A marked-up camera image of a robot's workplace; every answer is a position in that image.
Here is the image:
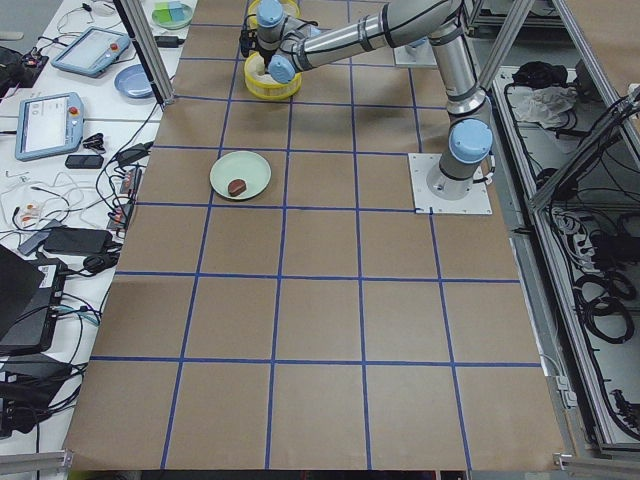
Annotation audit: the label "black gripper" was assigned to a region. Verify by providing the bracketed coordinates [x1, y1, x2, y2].
[256, 44, 274, 65]

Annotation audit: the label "white steamed bun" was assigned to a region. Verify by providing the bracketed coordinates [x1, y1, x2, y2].
[247, 56, 269, 82]

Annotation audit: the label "yellow bamboo steamer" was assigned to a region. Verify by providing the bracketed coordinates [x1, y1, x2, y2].
[247, 0, 300, 19]
[243, 52, 302, 101]

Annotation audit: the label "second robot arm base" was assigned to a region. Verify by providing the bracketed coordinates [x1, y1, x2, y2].
[404, 37, 431, 57]

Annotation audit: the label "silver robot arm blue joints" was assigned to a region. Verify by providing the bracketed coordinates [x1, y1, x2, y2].
[255, 1, 493, 181]

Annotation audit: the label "blue sponge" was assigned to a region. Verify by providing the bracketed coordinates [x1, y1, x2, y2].
[167, 1, 184, 23]

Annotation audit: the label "green glass bowl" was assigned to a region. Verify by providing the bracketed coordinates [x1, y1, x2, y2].
[151, 1, 194, 30]

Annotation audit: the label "black power adapter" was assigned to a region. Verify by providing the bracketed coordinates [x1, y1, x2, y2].
[154, 35, 184, 48]

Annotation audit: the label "green sponge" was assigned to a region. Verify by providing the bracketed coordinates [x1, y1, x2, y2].
[152, 2, 171, 25]

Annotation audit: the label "pale green plate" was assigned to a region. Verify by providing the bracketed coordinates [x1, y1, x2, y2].
[210, 151, 272, 201]

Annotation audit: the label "brown bun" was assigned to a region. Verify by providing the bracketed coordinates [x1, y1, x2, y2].
[227, 178, 247, 198]

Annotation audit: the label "blue plate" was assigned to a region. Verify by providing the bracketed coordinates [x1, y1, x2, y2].
[114, 64, 153, 99]

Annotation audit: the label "far teach pendant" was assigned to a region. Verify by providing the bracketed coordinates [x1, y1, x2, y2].
[51, 27, 131, 78]

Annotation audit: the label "teach pendant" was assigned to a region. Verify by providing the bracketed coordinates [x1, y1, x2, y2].
[15, 92, 84, 161]
[51, 27, 131, 78]

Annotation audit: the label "near teach pendant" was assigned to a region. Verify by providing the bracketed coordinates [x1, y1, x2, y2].
[15, 92, 84, 161]

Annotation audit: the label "black power brick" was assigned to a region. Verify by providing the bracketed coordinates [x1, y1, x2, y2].
[43, 227, 112, 255]

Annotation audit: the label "white crumpled cloth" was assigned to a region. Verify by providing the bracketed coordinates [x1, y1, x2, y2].
[513, 86, 578, 129]

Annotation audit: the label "black laptop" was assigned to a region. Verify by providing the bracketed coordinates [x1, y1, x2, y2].
[1, 247, 67, 356]

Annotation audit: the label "aluminium frame post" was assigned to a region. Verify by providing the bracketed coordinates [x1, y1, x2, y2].
[114, 0, 175, 108]

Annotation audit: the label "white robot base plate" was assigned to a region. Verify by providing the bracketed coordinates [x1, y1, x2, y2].
[408, 153, 493, 216]

